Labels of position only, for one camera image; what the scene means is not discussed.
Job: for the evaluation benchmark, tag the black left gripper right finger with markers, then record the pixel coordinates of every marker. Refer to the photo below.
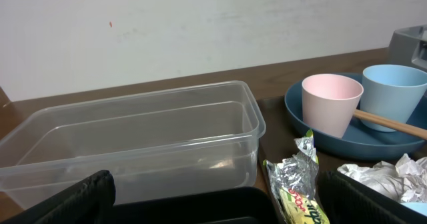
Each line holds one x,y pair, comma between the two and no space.
345,200

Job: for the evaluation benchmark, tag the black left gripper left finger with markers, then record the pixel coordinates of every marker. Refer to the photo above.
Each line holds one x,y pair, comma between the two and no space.
87,201

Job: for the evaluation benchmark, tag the foil snack wrapper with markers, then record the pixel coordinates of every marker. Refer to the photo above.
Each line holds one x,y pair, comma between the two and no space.
293,184

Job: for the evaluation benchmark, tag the white paper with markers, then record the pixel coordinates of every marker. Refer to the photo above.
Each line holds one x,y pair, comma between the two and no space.
404,182

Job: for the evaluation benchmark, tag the light blue rice bowl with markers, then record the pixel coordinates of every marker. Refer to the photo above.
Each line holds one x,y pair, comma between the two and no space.
418,207

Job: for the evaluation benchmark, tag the grey dishwasher rack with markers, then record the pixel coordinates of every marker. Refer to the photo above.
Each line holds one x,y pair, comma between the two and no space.
408,47

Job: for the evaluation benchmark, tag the dark blue plate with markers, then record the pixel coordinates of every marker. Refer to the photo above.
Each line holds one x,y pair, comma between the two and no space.
359,142

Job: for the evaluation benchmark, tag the black plastic tray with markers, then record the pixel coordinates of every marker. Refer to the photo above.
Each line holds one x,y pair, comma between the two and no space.
239,205

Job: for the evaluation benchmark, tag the pink cup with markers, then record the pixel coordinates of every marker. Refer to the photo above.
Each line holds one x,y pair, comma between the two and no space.
329,101

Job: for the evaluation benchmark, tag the wooden chopstick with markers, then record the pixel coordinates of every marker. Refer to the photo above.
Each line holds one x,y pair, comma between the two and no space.
402,127

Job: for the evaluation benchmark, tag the light blue cup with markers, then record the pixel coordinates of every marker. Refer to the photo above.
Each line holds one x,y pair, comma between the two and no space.
392,91

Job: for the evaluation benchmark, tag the clear plastic bin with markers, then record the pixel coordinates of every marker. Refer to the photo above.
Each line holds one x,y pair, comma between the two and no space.
159,144

